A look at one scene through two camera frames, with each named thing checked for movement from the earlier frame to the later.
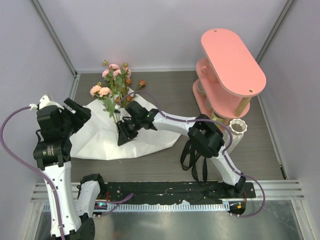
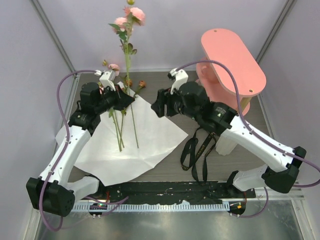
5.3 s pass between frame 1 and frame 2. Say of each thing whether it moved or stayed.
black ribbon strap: stayed
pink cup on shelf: stayed
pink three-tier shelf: stayed
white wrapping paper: moved
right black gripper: moved
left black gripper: moved
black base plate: stayed
